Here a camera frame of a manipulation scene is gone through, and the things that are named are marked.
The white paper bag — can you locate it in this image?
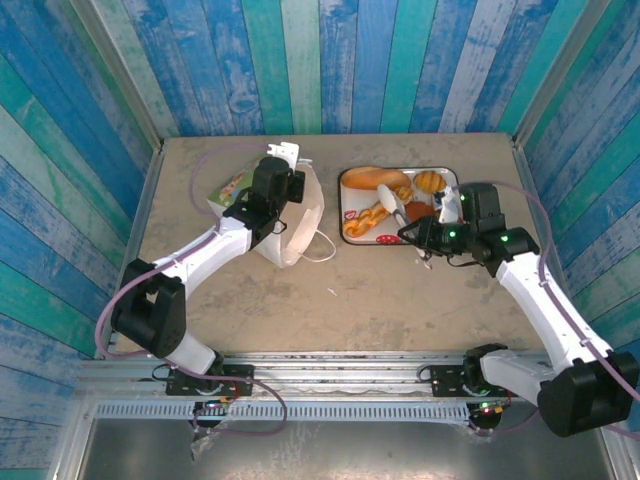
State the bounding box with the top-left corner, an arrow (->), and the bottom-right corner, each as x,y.
206,153 -> 338,270

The braided fake bread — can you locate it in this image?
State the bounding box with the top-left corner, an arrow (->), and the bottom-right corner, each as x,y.
342,183 -> 415,239

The round striped fake bun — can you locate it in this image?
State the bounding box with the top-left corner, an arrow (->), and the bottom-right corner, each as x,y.
412,169 -> 446,194

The long fake baguette loaf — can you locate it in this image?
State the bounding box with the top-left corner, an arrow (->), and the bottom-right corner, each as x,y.
342,166 -> 414,192

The white strawberry print tray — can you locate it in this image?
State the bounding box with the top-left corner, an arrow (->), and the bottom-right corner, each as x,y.
338,166 -> 462,247

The grey metal sheet panel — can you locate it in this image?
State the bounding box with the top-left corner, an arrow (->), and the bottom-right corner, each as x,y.
47,417 -> 640,480

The clear plastic scrap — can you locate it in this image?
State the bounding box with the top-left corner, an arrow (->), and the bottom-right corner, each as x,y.
188,429 -> 221,461

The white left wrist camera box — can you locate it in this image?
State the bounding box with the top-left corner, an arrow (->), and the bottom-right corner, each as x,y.
267,142 -> 301,169

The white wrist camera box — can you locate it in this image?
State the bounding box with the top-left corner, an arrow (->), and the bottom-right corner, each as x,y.
432,186 -> 465,225
267,142 -> 301,169

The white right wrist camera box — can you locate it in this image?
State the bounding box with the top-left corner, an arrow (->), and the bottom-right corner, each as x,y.
432,186 -> 465,225

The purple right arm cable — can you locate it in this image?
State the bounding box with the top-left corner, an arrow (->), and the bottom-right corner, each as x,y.
467,179 -> 640,441

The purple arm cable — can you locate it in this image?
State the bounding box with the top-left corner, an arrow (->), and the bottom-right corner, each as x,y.
94,143 -> 290,437
467,179 -> 640,441

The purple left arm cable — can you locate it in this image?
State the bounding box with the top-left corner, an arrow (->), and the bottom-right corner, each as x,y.
94,143 -> 290,437

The aluminium table side rail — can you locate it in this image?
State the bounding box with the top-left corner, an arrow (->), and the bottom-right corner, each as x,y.
512,133 -> 576,311
93,144 -> 166,360

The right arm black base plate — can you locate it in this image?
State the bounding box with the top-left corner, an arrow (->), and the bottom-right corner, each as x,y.
428,363 -> 523,399

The aluminium mounting rail frame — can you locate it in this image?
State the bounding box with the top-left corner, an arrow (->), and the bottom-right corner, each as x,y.
74,351 -> 609,401

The aluminium corner post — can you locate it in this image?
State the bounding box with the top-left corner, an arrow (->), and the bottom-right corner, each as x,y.
512,0 -> 612,146
68,0 -> 165,152

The grey slotted cable duct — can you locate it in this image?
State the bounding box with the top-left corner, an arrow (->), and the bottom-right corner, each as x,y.
93,401 -> 474,422

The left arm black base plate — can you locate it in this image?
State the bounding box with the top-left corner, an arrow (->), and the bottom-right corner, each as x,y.
165,363 -> 255,398

